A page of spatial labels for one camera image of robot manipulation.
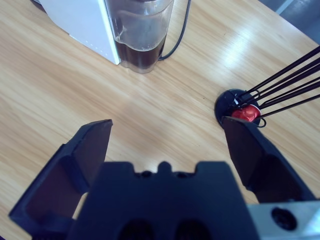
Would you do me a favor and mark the black wire capsule holder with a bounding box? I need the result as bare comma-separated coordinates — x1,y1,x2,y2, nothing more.
214,44,320,129

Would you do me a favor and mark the clear water tank black lid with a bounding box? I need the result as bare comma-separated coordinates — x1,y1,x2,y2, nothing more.
104,0,175,75

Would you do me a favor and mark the thin black power cable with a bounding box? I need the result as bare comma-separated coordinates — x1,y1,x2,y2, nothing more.
157,0,192,61

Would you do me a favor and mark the red coffee capsule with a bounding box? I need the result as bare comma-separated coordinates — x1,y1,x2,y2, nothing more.
230,104,261,123

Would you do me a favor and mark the white capsule coffee machine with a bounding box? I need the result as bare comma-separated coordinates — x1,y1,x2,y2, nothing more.
32,0,121,66

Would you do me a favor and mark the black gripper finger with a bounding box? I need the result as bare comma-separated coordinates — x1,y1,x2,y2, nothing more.
221,116,318,204
8,119,114,238

